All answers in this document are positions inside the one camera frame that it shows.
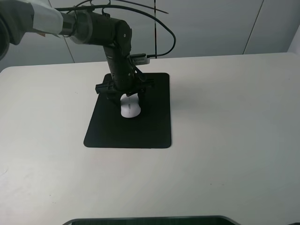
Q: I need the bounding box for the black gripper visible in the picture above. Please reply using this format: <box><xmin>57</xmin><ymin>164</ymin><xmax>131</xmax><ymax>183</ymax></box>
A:
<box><xmin>95</xmin><ymin>46</ymin><xmax>154</xmax><ymax>113</ymax></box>

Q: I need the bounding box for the white wireless computer mouse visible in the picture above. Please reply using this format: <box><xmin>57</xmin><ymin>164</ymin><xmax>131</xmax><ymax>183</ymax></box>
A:
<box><xmin>120</xmin><ymin>93</ymin><xmax>141</xmax><ymax>118</ymax></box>

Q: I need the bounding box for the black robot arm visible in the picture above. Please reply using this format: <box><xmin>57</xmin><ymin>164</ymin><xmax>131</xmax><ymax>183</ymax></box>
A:
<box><xmin>0</xmin><ymin>0</ymin><xmax>154</xmax><ymax>118</ymax></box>

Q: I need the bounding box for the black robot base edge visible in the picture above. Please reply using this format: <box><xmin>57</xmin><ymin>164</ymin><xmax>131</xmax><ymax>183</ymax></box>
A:
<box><xmin>64</xmin><ymin>216</ymin><xmax>238</xmax><ymax>225</ymax></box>

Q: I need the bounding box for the black rectangular mouse pad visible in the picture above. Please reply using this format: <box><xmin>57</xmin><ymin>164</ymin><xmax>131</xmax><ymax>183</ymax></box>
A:
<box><xmin>83</xmin><ymin>73</ymin><xmax>172</xmax><ymax>149</ymax></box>

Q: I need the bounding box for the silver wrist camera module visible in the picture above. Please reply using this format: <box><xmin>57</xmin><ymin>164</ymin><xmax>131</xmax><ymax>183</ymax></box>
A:
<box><xmin>130</xmin><ymin>53</ymin><xmax>150</xmax><ymax>66</ymax></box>

